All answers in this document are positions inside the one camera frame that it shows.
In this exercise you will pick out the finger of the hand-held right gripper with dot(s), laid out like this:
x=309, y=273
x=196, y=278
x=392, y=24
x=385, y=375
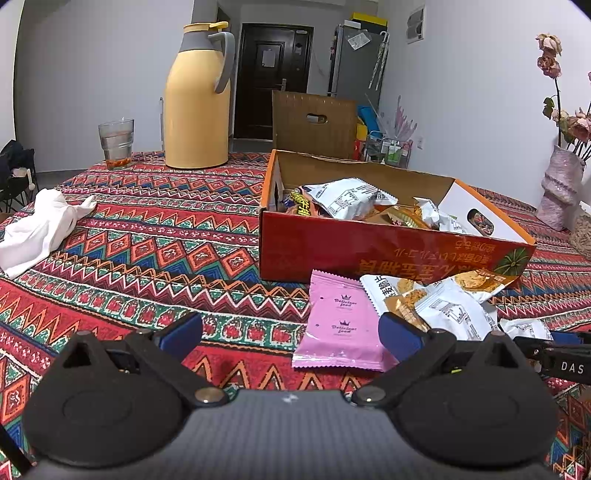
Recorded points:
x=568, y=338
x=565, y=367

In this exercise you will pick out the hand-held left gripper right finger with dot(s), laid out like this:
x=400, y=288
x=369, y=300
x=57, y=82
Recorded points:
x=399, y=337

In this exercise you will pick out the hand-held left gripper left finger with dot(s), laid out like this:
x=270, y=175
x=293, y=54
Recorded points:
x=178, y=334

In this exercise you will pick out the gold brown snack packet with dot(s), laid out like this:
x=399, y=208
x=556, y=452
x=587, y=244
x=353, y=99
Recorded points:
x=404, y=309

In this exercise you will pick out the pink snack packet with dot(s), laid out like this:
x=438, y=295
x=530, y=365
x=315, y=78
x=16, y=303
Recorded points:
x=339, y=323

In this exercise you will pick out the white orange cracker packet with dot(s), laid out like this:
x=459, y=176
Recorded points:
x=475, y=279

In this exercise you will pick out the red cardboard box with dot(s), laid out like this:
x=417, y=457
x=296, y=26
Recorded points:
x=332, y=249

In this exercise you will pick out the orange snack packet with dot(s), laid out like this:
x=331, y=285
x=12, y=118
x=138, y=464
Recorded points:
x=401, y=218

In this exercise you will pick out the woven straw mat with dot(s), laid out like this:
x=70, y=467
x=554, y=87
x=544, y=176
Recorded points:
x=582, y=237

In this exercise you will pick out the pink vase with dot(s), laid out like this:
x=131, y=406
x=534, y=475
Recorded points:
x=558, y=189

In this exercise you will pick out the white cloth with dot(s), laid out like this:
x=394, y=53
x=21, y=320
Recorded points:
x=37, y=230

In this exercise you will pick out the glass cup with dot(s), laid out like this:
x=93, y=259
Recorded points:
x=115, y=143

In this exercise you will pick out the pink feather decoration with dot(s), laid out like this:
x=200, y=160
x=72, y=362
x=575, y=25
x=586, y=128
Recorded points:
x=402, y=117

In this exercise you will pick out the yellow thermos jug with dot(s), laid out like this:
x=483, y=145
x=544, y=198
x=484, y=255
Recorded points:
x=196, y=115

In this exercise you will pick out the blue bag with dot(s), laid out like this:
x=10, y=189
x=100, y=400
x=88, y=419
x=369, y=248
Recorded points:
x=369, y=117

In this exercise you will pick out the brown chair back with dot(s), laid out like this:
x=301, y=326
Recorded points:
x=300, y=138

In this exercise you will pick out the folding chair with dark clothes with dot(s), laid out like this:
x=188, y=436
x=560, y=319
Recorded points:
x=16, y=168

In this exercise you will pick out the dark door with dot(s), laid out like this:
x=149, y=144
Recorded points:
x=265, y=106

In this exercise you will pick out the dried pink flowers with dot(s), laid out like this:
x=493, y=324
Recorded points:
x=548, y=64

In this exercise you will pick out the grey refrigerator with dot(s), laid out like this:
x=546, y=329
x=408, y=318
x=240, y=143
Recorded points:
x=353, y=64

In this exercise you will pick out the white folded umbrella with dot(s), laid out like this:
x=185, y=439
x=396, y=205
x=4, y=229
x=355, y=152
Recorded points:
x=378, y=60

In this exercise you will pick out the white paper sheet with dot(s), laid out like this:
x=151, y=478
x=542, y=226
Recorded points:
x=268, y=56

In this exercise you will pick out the clear plastic pouch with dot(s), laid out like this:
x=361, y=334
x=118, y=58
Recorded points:
x=359, y=40

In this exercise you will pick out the yellow box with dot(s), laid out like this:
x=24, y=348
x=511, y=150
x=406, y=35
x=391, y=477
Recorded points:
x=364, y=18

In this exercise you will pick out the white wall panel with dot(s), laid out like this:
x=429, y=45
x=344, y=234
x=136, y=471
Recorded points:
x=415, y=25

